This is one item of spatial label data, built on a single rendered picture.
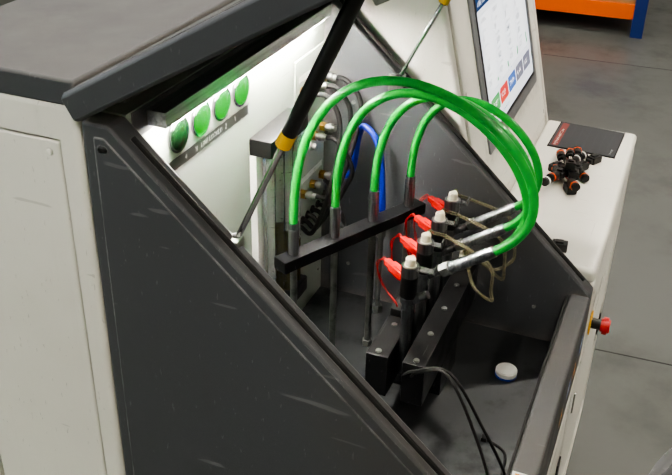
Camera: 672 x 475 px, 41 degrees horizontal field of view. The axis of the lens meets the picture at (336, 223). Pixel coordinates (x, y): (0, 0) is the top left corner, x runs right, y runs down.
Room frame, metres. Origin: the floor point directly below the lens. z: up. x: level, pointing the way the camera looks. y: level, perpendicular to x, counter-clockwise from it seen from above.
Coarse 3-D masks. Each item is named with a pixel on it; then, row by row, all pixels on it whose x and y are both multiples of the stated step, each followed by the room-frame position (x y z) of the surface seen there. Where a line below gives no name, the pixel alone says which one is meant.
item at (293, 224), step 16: (368, 80) 1.22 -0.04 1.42; (384, 80) 1.21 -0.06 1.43; (400, 80) 1.20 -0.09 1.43; (416, 80) 1.20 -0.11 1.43; (336, 96) 1.24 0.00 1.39; (448, 96) 1.18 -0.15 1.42; (320, 112) 1.25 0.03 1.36; (480, 112) 1.16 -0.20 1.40; (496, 128) 1.15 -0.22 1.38; (304, 144) 1.26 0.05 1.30; (512, 144) 1.14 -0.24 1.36; (304, 160) 1.26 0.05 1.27; (528, 176) 1.13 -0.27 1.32; (528, 192) 1.13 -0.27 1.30; (288, 224) 1.27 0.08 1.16; (528, 224) 1.13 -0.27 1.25; (512, 240) 1.14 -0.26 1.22
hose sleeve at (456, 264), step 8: (488, 248) 1.15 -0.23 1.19; (464, 256) 1.17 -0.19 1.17; (472, 256) 1.16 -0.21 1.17; (480, 256) 1.15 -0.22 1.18; (488, 256) 1.14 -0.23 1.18; (496, 256) 1.15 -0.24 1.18; (448, 264) 1.17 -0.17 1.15; (456, 264) 1.16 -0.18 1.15; (464, 264) 1.16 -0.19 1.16; (472, 264) 1.15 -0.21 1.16
